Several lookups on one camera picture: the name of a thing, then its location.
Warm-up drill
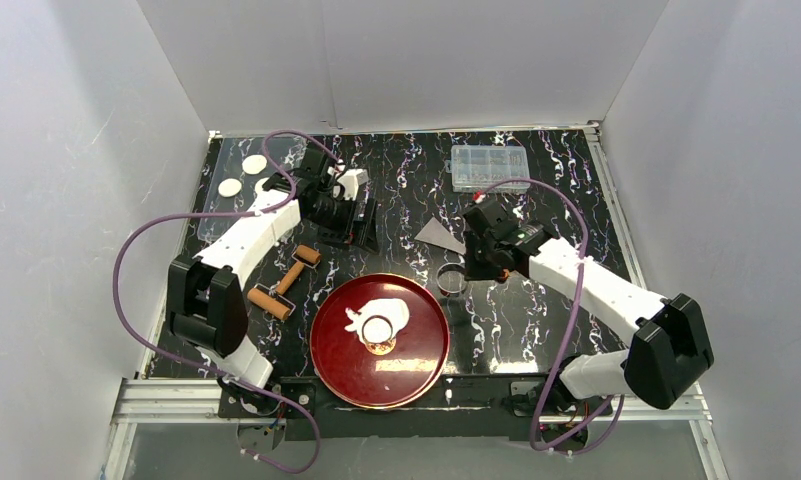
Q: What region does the metal ring cutter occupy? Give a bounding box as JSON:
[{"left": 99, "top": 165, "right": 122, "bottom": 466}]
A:
[{"left": 436, "top": 263, "right": 468, "bottom": 297}]

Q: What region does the scraper knife orange handle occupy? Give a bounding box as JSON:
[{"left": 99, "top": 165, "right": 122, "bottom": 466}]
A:
[{"left": 414, "top": 217, "right": 511, "bottom": 285}]

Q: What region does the white dough piece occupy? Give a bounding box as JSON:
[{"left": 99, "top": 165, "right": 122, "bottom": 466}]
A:
[{"left": 344, "top": 298, "right": 410, "bottom": 345}]

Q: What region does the wooden rolling pin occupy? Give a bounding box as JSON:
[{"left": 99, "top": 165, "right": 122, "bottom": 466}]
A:
[{"left": 246, "top": 245, "right": 322, "bottom": 321}]

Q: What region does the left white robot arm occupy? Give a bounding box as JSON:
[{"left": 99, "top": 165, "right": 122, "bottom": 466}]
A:
[{"left": 166, "top": 148, "right": 378, "bottom": 388}]

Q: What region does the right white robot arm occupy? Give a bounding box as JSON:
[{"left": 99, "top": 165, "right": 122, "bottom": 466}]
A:
[{"left": 462, "top": 199, "right": 714, "bottom": 410}]

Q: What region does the cut round dough wrapper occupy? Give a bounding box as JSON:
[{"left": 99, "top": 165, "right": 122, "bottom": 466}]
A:
[{"left": 361, "top": 315, "right": 394, "bottom": 344}]

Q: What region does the white dough disc right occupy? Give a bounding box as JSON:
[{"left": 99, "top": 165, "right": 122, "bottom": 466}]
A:
[{"left": 254, "top": 177, "right": 268, "bottom": 196}]

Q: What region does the white dough disc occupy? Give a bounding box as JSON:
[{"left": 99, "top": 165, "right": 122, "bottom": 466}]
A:
[
  {"left": 217, "top": 178, "right": 242, "bottom": 198},
  {"left": 241, "top": 154, "right": 267, "bottom": 175},
  {"left": 254, "top": 177, "right": 268, "bottom": 196}
]

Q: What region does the white dough disc top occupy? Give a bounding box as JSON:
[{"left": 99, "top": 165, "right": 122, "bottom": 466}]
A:
[{"left": 241, "top": 154, "right": 267, "bottom": 175}]

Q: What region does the white dough disc left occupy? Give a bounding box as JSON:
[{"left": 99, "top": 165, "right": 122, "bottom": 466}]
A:
[{"left": 217, "top": 178, "right": 242, "bottom": 198}]

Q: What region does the clear compartment storage box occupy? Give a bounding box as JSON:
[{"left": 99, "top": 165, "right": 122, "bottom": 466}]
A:
[{"left": 449, "top": 145, "right": 530, "bottom": 193}]

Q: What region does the clear plastic tray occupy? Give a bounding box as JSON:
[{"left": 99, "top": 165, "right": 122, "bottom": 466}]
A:
[{"left": 197, "top": 135, "right": 308, "bottom": 243}]

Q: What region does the round red tray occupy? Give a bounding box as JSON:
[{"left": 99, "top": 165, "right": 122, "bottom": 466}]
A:
[{"left": 309, "top": 273, "right": 450, "bottom": 409}]

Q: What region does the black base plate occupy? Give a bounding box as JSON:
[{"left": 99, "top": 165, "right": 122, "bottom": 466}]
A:
[{"left": 217, "top": 374, "right": 607, "bottom": 444}]

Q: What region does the aluminium frame rail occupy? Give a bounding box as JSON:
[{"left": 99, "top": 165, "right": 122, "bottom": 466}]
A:
[{"left": 109, "top": 379, "right": 728, "bottom": 479}]

